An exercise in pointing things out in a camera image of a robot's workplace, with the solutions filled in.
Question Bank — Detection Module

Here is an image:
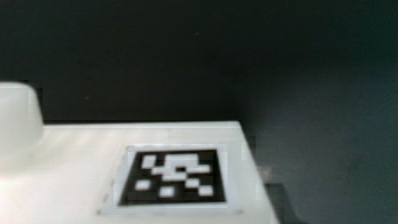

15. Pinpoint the white front drawer box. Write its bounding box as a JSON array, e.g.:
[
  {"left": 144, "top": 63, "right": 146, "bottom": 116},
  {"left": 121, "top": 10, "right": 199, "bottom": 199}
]
[{"left": 0, "top": 82, "right": 281, "bottom": 224}]

